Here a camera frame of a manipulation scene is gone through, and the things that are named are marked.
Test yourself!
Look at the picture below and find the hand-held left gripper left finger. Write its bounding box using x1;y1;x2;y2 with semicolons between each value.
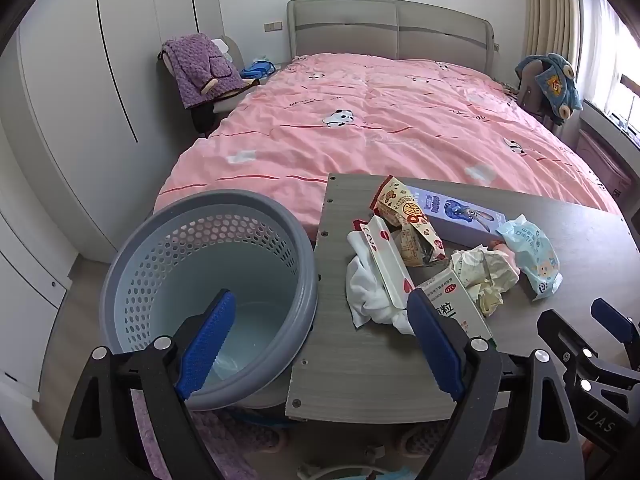
54;288;237;480

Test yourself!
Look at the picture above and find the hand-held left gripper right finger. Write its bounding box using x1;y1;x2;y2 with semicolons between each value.
406;290;586;480

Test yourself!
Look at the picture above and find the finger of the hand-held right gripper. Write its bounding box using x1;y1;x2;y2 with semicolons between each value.
536;309;608;386
590;298;640;361

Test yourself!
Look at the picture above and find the white and green medicine box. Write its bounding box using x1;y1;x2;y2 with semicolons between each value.
415;266;496;348

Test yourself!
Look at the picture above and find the light blue wet wipes packet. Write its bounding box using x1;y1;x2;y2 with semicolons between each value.
496;214;563;302

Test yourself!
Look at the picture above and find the white cloth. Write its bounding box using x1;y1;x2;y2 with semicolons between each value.
345;232;418;335

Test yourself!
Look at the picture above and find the white paper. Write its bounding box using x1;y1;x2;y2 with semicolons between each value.
450;244;522;317

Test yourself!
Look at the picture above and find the pink pig toy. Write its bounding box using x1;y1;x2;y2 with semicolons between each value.
487;239;523;281

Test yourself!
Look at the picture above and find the long white red-heart packet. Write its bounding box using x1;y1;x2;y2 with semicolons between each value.
348;214;416;309

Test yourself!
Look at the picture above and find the blue-grey perforated plastic basket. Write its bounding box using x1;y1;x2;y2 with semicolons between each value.
99;189;321;412

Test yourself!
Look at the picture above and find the purple cartoon rabbit box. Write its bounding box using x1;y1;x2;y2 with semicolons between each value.
404;183;516;247

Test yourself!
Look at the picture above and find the cream and red snack wrapper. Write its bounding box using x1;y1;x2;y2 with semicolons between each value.
369;175;447;267

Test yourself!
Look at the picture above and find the pink storage box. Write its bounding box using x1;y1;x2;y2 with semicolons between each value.
575;127;636;206

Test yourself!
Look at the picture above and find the window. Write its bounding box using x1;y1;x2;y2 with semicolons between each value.
575;0;640;146

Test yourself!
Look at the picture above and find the brown chair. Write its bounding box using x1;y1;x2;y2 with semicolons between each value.
517;60;561;126

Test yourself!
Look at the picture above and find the bed with pink duvet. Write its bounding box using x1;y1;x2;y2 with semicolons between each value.
154;52;623;221

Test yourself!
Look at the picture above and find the white wardrobe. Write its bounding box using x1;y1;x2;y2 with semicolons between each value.
0;0;226;401

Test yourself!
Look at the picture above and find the purple fleece robe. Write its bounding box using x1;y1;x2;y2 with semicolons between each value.
160;33;246;110

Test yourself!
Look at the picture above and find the blue bag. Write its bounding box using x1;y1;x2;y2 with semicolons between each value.
241;58;277;81

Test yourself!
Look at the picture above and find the grey chair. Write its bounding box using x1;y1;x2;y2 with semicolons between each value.
159;35;261;138

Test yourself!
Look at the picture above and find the beige curtain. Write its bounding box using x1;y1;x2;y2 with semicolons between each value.
522;0;583;61

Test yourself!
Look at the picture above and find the grey padded headboard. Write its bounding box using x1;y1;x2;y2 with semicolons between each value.
286;0;496;73

